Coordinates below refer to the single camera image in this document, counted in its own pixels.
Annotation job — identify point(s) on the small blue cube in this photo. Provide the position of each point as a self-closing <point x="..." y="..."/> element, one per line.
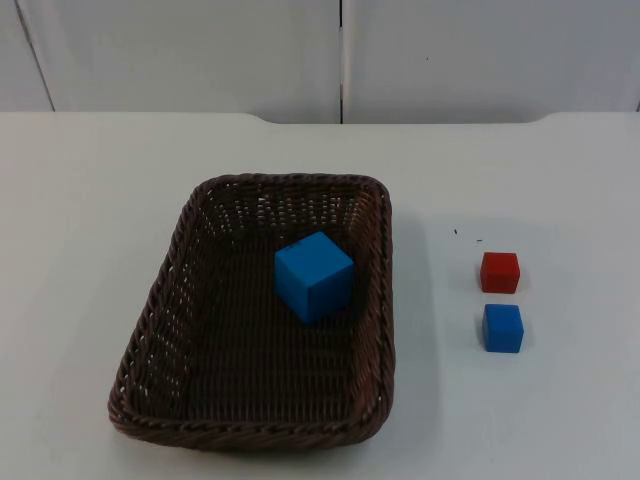
<point x="502" y="327"/>

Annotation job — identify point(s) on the small red cube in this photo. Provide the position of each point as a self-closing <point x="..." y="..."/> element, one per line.
<point x="499" y="272"/>

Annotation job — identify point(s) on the large blue cube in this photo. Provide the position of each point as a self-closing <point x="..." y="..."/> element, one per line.
<point x="312" y="277"/>

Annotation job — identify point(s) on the dark brown wicker basket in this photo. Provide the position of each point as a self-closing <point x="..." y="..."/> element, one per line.
<point x="240" y="360"/>

